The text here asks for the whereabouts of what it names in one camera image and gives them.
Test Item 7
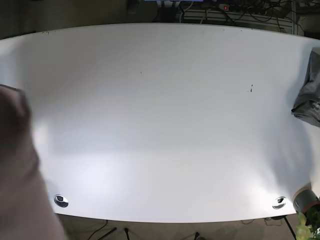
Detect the grey heather T-shirt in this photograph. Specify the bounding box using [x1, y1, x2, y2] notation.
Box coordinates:
[291, 47, 320, 128]

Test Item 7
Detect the dusty pink garment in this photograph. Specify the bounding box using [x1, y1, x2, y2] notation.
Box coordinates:
[0, 85, 66, 240]

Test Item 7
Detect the left silver table grommet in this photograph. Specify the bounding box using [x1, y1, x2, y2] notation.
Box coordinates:
[53, 194, 69, 208]

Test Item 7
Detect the silver table grommet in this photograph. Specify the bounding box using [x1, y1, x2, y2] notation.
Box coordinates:
[272, 196, 287, 210]
[53, 194, 69, 208]

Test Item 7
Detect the right silver table grommet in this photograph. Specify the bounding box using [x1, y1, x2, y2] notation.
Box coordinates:
[272, 196, 287, 210]

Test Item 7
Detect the grey flower pot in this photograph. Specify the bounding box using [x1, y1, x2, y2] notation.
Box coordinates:
[292, 187, 320, 214]

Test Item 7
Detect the green potted plant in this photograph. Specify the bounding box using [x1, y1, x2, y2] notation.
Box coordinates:
[295, 207, 320, 240]

